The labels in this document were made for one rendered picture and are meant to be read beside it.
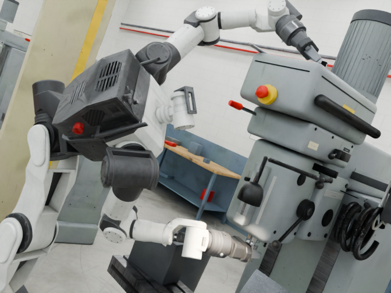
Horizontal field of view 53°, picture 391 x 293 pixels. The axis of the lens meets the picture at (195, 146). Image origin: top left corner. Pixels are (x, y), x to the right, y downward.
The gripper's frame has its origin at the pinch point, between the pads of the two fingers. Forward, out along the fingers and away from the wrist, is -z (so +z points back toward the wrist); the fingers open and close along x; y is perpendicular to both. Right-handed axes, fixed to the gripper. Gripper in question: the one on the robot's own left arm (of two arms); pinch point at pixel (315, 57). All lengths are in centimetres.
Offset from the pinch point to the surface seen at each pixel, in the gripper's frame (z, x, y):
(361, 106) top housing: -21.9, -7.5, 0.2
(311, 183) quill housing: -33.3, -2.1, -28.2
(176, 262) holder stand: -24, -10, -96
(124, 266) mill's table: -14, 0, -114
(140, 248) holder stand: -10, -6, -107
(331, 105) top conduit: -22.8, 18.1, -6.2
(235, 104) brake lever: -3.8, 21.9, -27.6
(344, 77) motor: -7.4, -15.0, 2.9
